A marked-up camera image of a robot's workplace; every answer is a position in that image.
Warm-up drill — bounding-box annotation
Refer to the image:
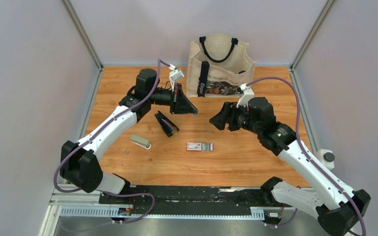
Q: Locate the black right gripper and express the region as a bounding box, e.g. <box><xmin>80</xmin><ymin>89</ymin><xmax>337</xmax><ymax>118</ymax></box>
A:
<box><xmin>209</xmin><ymin>101</ymin><xmax>261</xmax><ymax>135</ymax></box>

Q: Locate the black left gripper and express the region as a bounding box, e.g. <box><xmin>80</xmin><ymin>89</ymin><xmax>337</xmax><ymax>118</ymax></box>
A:
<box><xmin>148</xmin><ymin>84</ymin><xmax>197</xmax><ymax>115</ymax></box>

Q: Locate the black stapler base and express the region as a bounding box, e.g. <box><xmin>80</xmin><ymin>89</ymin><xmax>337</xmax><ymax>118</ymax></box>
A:
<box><xmin>155</xmin><ymin>110</ymin><xmax>180</xmax><ymax>137</ymax></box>

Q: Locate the red staples box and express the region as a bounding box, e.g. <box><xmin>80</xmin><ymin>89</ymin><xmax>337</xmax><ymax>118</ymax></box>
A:
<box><xmin>187</xmin><ymin>142</ymin><xmax>214</xmax><ymax>151</ymax></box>

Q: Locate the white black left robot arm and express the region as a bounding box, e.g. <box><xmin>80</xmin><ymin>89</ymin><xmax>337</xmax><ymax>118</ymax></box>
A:
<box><xmin>55</xmin><ymin>65</ymin><xmax>198</xmax><ymax>204</ymax></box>

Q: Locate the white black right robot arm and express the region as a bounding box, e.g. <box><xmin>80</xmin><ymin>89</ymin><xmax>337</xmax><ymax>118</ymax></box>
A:
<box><xmin>209</xmin><ymin>97</ymin><xmax>371</xmax><ymax>236</ymax></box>

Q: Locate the beige canvas tote bag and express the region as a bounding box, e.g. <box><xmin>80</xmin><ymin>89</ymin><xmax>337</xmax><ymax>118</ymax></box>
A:
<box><xmin>186</xmin><ymin>33</ymin><xmax>256</xmax><ymax>97</ymax></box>

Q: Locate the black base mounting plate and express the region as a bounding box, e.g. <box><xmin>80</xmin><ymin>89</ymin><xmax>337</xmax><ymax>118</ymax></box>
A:
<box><xmin>99</xmin><ymin>185</ymin><xmax>282</xmax><ymax>216</ymax></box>

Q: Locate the white plastic bottle black cap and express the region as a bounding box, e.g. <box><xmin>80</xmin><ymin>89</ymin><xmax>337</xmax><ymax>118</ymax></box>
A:
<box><xmin>315</xmin><ymin>149</ymin><xmax>335</xmax><ymax>170</ymax></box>

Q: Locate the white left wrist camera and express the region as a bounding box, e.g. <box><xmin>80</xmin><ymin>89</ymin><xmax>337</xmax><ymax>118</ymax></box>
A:
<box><xmin>168</xmin><ymin>64</ymin><xmax>185</xmax><ymax>91</ymax></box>

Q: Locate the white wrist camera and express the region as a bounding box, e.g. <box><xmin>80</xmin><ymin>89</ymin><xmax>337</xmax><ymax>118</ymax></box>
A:
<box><xmin>236</xmin><ymin>83</ymin><xmax>254</xmax><ymax>108</ymax></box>
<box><xmin>168</xmin><ymin>64</ymin><xmax>185</xmax><ymax>91</ymax></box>

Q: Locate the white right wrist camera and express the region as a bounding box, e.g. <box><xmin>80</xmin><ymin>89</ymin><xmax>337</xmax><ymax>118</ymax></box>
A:
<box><xmin>236</xmin><ymin>83</ymin><xmax>254</xmax><ymax>108</ymax></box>

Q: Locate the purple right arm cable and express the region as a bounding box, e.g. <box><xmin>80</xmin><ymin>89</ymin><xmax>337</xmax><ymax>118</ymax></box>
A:
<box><xmin>246</xmin><ymin>76</ymin><xmax>367</xmax><ymax>236</ymax></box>

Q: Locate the aluminium frame rail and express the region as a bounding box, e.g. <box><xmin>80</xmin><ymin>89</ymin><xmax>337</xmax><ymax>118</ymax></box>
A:
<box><xmin>39</xmin><ymin>185</ymin><xmax>306</xmax><ymax>236</ymax></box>

